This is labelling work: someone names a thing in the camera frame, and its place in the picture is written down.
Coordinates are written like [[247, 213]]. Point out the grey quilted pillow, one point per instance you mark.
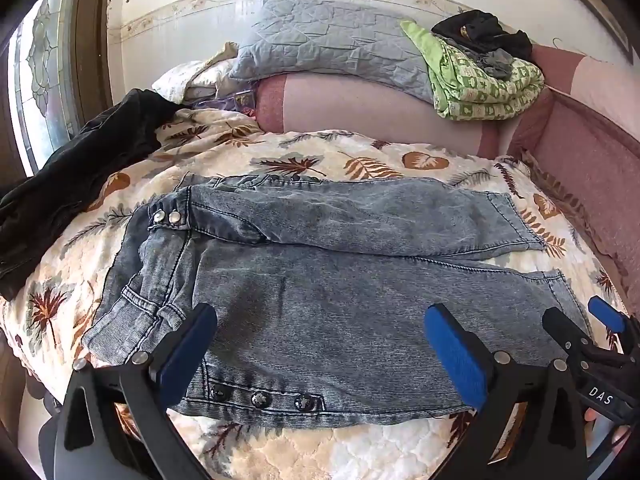
[[325, 40]]

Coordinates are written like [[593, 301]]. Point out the grey-blue denim pants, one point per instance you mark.
[[325, 300]]

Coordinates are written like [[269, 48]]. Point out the stained glass window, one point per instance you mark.
[[42, 70]]

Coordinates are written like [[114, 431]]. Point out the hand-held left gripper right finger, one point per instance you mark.
[[455, 355]]

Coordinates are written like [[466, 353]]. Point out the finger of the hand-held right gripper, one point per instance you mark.
[[606, 314], [562, 332]]

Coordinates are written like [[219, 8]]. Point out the black jacket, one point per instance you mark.
[[75, 170]]

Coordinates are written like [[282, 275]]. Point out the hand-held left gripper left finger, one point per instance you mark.
[[185, 355]]

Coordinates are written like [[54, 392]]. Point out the black clothing pile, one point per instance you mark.
[[480, 27]]

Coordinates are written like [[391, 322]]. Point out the person's right hand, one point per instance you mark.
[[592, 419]]

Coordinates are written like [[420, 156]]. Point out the leaf print blanket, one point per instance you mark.
[[350, 160]]

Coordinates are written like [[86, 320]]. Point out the green patterned folded blanket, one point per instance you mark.
[[475, 92]]

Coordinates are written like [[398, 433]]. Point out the purple cloth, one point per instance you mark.
[[240, 101]]

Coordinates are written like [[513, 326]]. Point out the grey cloth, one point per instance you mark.
[[492, 62]]

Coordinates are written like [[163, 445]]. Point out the white crumpled cloth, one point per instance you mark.
[[200, 77]]

